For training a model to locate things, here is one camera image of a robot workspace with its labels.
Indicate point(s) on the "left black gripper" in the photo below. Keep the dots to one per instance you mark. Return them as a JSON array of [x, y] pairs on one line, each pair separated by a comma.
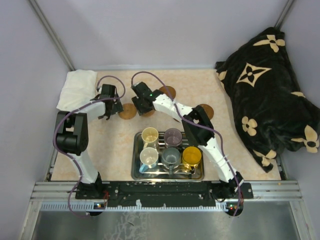
[[117, 108]]

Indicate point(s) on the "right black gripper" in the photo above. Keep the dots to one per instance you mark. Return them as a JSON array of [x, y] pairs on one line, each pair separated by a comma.
[[136, 102]]

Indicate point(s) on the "woven coaster smooth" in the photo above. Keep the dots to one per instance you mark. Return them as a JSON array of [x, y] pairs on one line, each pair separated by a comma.
[[148, 114]]

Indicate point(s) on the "woven coaster frilled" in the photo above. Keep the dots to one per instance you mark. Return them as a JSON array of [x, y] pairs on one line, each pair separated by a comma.
[[129, 111]]

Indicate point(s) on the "dark wooden coaster back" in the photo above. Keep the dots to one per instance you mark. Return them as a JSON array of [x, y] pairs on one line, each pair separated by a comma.
[[169, 91]]

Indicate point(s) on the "dark wooden coaster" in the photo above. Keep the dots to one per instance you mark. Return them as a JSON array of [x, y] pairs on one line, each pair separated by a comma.
[[169, 91], [208, 110]]

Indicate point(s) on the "dark wooden coaster front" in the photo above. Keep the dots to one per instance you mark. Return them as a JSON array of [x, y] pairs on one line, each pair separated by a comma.
[[208, 110]]

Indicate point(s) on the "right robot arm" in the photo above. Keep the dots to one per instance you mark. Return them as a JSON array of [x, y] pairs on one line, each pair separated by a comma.
[[198, 130]]

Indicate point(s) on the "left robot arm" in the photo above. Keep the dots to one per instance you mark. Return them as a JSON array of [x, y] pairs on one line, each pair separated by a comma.
[[71, 138]]

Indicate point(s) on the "cream yellow cup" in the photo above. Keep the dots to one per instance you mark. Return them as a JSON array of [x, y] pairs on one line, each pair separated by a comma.
[[150, 138]]

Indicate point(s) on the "purple cup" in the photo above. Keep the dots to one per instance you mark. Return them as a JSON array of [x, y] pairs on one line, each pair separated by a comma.
[[172, 138]]

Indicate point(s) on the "grey cup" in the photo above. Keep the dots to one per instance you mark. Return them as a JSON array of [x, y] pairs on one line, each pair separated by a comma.
[[171, 159]]

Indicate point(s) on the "white folded cloth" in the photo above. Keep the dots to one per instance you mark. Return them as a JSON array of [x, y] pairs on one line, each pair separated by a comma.
[[78, 90]]

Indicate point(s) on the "metal tray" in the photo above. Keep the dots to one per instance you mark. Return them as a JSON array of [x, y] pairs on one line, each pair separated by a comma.
[[160, 173]]

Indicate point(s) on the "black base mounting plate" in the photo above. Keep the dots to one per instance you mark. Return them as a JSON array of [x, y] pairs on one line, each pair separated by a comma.
[[168, 194]]

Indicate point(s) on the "black floral blanket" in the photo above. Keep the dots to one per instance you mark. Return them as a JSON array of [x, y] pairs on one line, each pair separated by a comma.
[[271, 113]]

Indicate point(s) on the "white cup blue handle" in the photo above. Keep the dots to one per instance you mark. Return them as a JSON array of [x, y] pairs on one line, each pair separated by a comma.
[[149, 158]]

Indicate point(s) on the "aluminium frame rail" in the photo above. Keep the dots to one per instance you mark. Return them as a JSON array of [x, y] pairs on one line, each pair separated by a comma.
[[59, 196]]

